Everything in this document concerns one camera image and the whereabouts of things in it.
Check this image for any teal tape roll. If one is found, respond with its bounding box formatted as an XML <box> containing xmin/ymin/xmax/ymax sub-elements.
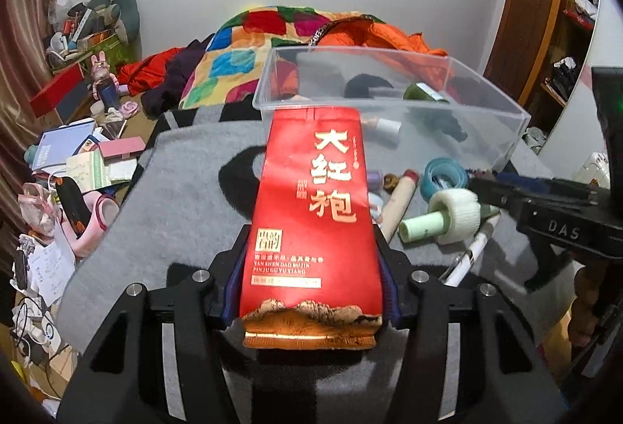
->
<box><xmin>419</xmin><ymin>157</ymin><xmax>468</xmax><ymax>202</ymax></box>

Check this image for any grey green plush cushion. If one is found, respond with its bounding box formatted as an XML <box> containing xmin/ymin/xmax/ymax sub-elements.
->
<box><xmin>86</xmin><ymin>0</ymin><xmax>139</xmax><ymax>44</ymax></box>

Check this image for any wooden door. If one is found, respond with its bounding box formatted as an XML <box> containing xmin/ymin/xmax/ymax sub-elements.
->
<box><xmin>485</xmin><ymin>0</ymin><xmax>562</xmax><ymax>107</ymax></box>

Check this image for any light green tube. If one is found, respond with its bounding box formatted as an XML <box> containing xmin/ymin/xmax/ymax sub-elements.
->
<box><xmin>398</xmin><ymin>211</ymin><xmax>450</xmax><ymax>244</ymax></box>

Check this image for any red clothing pile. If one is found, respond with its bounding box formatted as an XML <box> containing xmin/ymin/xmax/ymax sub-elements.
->
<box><xmin>116</xmin><ymin>48</ymin><xmax>181</xmax><ymax>96</ymax></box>

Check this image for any blue white notebook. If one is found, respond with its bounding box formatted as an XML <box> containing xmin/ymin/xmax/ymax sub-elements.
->
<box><xmin>31</xmin><ymin>118</ymin><xmax>96</xmax><ymax>171</ymax></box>

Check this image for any clear plastic storage bin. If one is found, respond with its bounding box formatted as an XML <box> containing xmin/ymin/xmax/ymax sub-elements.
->
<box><xmin>252</xmin><ymin>46</ymin><xmax>530</xmax><ymax>173</ymax></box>

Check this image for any striped red gold curtain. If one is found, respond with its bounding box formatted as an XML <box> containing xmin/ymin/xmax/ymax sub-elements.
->
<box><xmin>0</xmin><ymin>0</ymin><xmax>70</xmax><ymax>191</ymax></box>

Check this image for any green gift box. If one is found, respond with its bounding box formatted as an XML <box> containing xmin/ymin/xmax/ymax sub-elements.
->
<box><xmin>92</xmin><ymin>34</ymin><xmax>137</xmax><ymax>70</ymax></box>

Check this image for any small gold coin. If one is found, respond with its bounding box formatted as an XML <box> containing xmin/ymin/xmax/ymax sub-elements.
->
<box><xmin>382</xmin><ymin>173</ymin><xmax>399</xmax><ymax>194</ymax></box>

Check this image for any red tea packet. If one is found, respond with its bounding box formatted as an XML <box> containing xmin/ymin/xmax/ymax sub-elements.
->
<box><xmin>240</xmin><ymin>107</ymin><xmax>383</xmax><ymax>350</ymax></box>

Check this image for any dark green spray bottle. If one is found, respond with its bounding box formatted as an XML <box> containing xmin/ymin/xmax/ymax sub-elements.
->
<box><xmin>402</xmin><ymin>81</ymin><xmax>469</xmax><ymax>144</ymax></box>

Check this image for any red gift box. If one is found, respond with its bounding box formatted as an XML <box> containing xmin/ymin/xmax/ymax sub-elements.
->
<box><xmin>30</xmin><ymin>63</ymin><xmax>83</xmax><ymax>118</ymax></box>

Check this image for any orange puffer jacket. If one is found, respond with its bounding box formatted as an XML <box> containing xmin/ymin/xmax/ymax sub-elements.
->
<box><xmin>310</xmin><ymin>15</ymin><xmax>453</xmax><ymax>91</ymax></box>

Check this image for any white pen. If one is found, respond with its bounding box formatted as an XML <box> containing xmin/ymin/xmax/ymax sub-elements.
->
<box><xmin>439</xmin><ymin>213</ymin><xmax>502</xmax><ymax>287</ymax></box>

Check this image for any pink flat box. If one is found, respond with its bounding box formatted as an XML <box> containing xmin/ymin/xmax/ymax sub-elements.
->
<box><xmin>98</xmin><ymin>136</ymin><xmax>146</xmax><ymax>159</ymax></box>

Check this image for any beige tube red cap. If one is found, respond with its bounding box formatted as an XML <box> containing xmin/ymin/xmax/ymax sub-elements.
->
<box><xmin>380</xmin><ymin>169</ymin><xmax>419</xmax><ymax>244</ymax></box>

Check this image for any purple black spray bottle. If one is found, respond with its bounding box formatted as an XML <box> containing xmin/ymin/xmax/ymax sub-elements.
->
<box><xmin>366</xmin><ymin>171</ymin><xmax>383</xmax><ymax>192</ymax></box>

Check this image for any turquoise lotion bottle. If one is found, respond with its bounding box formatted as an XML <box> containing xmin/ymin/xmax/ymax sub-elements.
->
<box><xmin>368</xmin><ymin>192</ymin><xmax>384</xmax><ymax>223</ymax></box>

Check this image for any colourful patchwork quilt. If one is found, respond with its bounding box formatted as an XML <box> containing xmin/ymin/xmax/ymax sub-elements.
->
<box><xmin>178</xmin><ymin>5</ymin><xmax>375</xmax><ymax>110</ymax></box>

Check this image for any pink rabbit toy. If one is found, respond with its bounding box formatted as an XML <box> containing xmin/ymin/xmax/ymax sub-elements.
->
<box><xmin>91</xmin><ymin>51</ymin><xmax>129</xmax><ymax>111</ymax></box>

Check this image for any white gauze bandage roll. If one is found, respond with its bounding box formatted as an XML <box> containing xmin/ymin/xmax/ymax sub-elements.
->
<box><xmin>428</xmin><ymin>188</ymin><xmax>480</xmax><ymax>245</ymax></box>

